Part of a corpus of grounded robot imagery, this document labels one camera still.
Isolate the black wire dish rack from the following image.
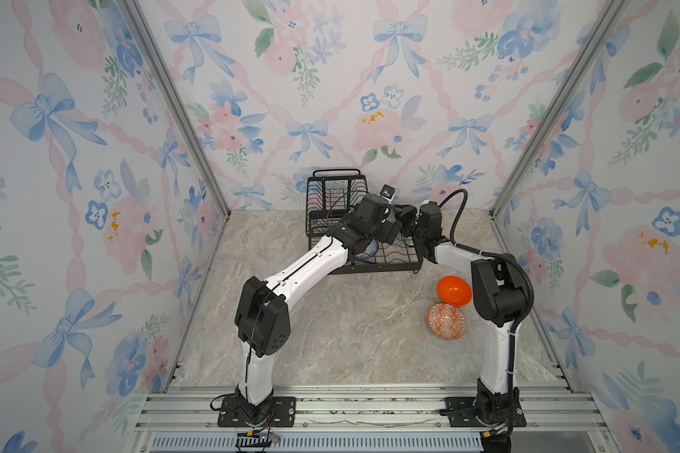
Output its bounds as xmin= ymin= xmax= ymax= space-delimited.
xmin=305 ymin=168 xmax=422 ymax=275

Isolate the black corrugated cable conduit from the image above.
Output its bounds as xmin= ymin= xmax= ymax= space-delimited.
xmin=438 ymin=188 xmax=536 ymax=398

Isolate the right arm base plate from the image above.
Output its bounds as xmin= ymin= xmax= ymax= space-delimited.
xmin=439 ymin=394 xmax=510 ymax=430

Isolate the left corner aluminium profile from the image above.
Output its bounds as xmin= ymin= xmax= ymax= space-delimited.
xmin=117 ymin=0 xmax=230 ymax=221

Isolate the orange bowl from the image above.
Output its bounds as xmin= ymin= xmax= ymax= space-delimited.
xmin=436 ymin=276 xmax=473 ymax=307

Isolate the right corner aluminium profile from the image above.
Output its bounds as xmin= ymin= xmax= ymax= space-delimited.
xmin=489 ymin=0 xmax=629 ymax=221

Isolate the aluminium mounting rail frame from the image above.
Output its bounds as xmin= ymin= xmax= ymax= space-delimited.
xmin=125 ymin=379 xmax=620 ymax=452

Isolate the red patterned bowl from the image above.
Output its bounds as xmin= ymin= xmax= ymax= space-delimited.
xmin=427 ymin=303 xmax=467 ymax=341

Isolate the corner aluminium profile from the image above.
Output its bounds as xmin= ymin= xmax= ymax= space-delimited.
xmin=489 ymin=0 xmax=629 ymax=221
xmin=117 ymin=0 xmax=230 ymax=221

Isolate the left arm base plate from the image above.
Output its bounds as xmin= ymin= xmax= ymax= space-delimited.
xmin=216 ymin=394 xmax=297 ymax=428

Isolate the blue floral bowl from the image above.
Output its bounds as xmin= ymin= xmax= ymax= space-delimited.
xmin=356 ymin=241 xmax=380 ymax=262

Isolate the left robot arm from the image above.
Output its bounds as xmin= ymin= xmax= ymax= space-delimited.
xmin=234 ymin=194 xmax=417 ymax=425

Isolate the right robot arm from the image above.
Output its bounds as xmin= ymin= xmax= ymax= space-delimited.
xmin=413 ymin=202 xmax=535 ymax=432

